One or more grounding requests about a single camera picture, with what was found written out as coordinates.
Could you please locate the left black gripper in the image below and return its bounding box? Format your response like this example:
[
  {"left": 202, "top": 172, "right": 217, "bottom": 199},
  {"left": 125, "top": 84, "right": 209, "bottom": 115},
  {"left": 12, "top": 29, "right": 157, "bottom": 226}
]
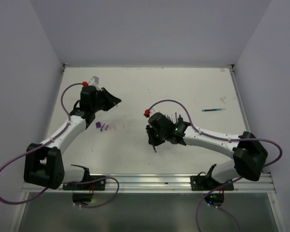
[{"left": 91, "top": 87, "right": 121, "bottom": 112}]

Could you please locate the teal pen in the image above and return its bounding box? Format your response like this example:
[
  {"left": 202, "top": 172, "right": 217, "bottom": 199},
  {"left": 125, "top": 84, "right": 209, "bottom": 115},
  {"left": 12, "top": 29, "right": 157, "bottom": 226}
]
[{"left": 202, "top": 108, "right": 226, "bottom": 112}]

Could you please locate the black purple highlighter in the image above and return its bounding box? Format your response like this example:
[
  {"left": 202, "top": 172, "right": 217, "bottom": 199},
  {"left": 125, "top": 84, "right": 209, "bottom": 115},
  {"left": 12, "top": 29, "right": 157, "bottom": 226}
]
[{"left": 178, "top": 115, "right": 183, "bottom": 122}]

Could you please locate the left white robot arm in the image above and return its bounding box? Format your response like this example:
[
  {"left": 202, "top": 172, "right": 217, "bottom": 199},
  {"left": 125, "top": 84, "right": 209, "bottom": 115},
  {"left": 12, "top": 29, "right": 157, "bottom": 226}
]
[{"left": 24, "top": 86, "right": 122, "bottom": 190}]

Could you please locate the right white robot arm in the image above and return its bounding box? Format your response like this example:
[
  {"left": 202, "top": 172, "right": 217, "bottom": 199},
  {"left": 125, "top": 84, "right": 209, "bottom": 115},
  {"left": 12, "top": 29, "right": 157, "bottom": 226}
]
[{"left": 145, "top": 113, "right": 268, "bottom": 190}]

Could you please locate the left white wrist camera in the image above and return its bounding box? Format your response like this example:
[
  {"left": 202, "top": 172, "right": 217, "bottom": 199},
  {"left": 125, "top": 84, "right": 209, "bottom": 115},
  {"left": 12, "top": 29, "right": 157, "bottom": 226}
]
[{"left": 88, "top": 76, "right": 100, "bottom": 89}]

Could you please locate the aluminium front rail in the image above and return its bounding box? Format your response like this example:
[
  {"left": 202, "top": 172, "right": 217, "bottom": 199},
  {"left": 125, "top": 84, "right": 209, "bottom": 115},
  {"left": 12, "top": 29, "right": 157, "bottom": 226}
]
[{"left": 22, "top": 174, "right": 276, "bottom": 194}]

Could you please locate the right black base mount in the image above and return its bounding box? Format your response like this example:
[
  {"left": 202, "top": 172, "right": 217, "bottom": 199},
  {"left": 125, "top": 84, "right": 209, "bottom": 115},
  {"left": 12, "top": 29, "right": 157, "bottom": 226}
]
[{"left": 190, "top": 164, "right": 234, "bottom": 207}]

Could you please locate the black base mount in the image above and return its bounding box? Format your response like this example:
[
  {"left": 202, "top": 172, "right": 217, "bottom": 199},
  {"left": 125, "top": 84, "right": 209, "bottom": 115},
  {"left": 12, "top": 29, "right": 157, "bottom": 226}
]
[
  {"left": 190, "top": 164, "right": 234, "bottom": 207},
  {"left": 62, "top": 164, "right": 105, "bottom": 207}
]

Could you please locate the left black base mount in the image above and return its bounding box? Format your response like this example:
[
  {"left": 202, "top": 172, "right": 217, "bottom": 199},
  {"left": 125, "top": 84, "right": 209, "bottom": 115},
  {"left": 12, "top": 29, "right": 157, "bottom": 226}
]
[{"left": 62, "top": 164, "right": 105, "bottom": 207}]

